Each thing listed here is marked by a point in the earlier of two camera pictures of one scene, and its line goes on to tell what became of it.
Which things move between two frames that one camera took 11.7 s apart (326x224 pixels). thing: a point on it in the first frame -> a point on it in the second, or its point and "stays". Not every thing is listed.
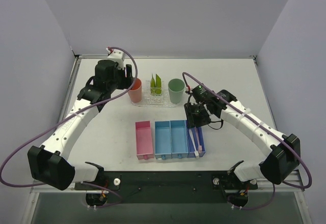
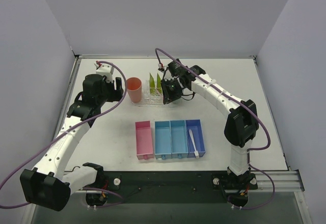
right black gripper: (196, 117) -> (169, 91)
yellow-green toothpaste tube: (158, 85) stays
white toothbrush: (195, 151) stays
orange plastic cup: (135, 93) stays
